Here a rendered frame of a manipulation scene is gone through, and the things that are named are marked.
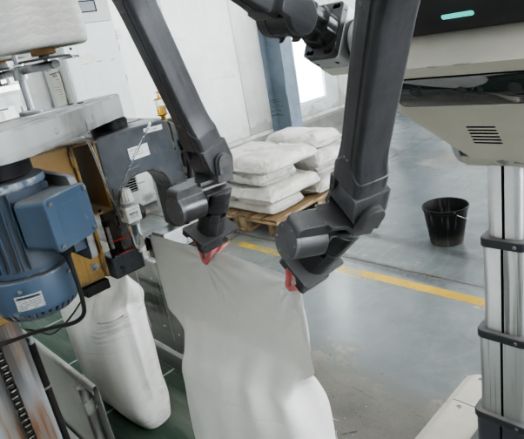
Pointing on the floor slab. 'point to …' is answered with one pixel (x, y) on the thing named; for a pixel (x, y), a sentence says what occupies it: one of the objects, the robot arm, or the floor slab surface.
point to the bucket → (446, 220)
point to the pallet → (246, 222)
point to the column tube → (0, 403)
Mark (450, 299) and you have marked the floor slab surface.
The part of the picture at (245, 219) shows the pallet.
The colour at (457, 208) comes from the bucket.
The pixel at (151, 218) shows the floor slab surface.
